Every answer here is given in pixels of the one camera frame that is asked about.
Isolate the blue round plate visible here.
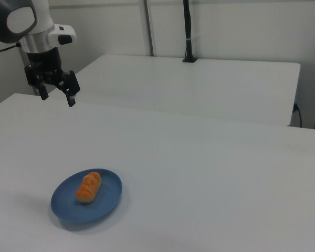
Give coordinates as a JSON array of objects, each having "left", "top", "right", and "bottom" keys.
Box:
[{"left": 50, "top": 168, "right": 123, "bottom": 225}]

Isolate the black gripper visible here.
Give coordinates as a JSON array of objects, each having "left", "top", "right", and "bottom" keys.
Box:
[{"left": 24, "top": 47, "right": 81, "bottom": 108}]

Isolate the white side table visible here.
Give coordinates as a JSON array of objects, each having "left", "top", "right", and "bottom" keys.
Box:
[{"left": 48, "top": 54, "right": 301, "bottom": 128}]

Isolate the black camera pole stand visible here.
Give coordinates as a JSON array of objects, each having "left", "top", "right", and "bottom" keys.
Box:
[{"left": 182, "top": 0, "right": 197, "bottom": 63}]

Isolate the dark gripper cable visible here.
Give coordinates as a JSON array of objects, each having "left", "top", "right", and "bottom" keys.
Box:
[{"left": 0, "top": 43, "right": 22, "bottom": 53}]

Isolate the orange bread loaf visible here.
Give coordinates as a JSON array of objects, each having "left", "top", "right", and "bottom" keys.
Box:
[{"left": 75, "top": 171, "right": 102, "bottom": 204}]

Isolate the black power cable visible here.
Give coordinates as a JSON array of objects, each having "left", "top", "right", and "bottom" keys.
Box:
[{"left": 293, "top": 103, "right": 303, "bottom": 128}]

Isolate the grey partition post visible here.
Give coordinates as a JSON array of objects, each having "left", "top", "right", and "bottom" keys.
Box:
[{"left": 142, "top": 0, "right": 157, "bottom": 57}]

